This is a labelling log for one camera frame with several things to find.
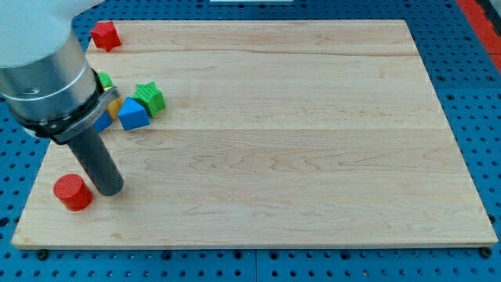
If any light wooden board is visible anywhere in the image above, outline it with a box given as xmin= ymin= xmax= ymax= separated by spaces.
xmin=12 ymin=20 xmax=498 ymax=250

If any blue triangular prism block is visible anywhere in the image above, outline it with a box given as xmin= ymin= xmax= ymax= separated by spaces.
xmin=117 ymin=97 xmax=150 ymax=131

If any green star block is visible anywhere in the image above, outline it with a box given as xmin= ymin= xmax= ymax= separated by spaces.
xmin=132 ymin=81 xmax=166 ymax=118

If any yellow block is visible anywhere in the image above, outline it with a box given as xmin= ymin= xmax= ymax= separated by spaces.
xmin=106 ymin=95 xmax=124 ymax=121

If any red cylinder block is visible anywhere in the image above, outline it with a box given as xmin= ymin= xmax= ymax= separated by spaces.
xmin=53 ymin=174 xmax=93 ymax=212

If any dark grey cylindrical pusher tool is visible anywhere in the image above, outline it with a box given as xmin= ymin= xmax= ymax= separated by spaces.
xmin=68 ymin=125 xmax=124 ymax=196

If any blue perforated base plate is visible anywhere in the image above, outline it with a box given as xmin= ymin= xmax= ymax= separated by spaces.
xmin=1 ymin=0 xmax=500 ymax=281

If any blue block behind arm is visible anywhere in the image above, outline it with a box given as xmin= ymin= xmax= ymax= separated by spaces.
xmin=93 ymin=111 xmax=113 ymax=133

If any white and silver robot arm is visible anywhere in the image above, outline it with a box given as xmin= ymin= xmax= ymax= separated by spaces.
xmin=1 ymin=0 xmax=119 ymax=144

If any green block behind arm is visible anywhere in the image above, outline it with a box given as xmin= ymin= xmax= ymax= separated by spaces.
xmin=98 ymin=72 xmax=114 ymax=89

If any red strip at corner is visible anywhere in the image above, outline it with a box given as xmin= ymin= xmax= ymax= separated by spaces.
xmin=456 ymin=0 xmax=500 ymax=71

